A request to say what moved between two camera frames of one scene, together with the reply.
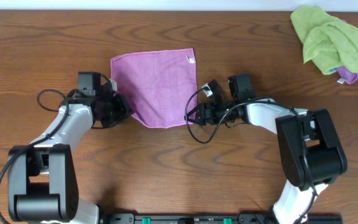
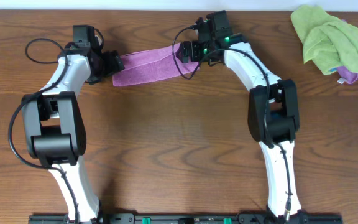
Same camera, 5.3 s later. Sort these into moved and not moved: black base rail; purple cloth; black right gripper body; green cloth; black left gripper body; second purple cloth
Moved: black right gripper body; purple cloth; black left gripper body
Not moved: black base rail; green cloth; second purple cloth
